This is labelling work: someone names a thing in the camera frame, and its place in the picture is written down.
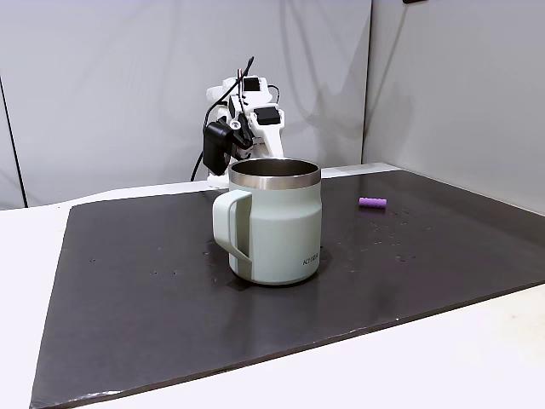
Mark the pale green steel mug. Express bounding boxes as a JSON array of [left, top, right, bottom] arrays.
[[211, 158, 322, 287]]

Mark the dark brown table mat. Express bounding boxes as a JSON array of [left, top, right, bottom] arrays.
[[29, 164, 545, 409]]

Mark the black camera box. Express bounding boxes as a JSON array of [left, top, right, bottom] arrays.
[[202, 120, 234, 176]]

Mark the black camera cable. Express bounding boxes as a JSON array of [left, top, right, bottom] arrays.
[[235, 55, 256, 107]]

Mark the black power cable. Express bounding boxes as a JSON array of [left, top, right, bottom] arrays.
[[189, 84, 239, 181]]

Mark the thin black wall strip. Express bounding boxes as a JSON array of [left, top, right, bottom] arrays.
[[0, 75, 28, 210]]

